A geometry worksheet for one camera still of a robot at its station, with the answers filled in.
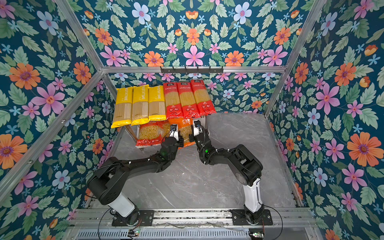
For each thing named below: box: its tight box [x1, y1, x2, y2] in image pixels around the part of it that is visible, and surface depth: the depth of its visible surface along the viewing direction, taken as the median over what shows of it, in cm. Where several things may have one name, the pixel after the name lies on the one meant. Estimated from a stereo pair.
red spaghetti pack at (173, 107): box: [163, 82, 184, 120], surface depth 76 cm
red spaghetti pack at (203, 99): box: [190, 79, 217, 117], surface depth 76 cm
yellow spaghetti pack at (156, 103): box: [148, 85, 167, 121], surface depth 77 cm
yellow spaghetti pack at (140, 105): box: [131, 84, 151, 126], surface depth 76 cm
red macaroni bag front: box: [156, 120, 171, 139], surface depth 97 cm
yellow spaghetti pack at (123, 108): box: [111, 87, 134, 129], surface depth 74 cm
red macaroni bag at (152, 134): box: [135, 120, 171, 149], surface depth 96 cm
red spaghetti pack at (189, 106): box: [176, 81, 200, 119], surface depth 77 cm
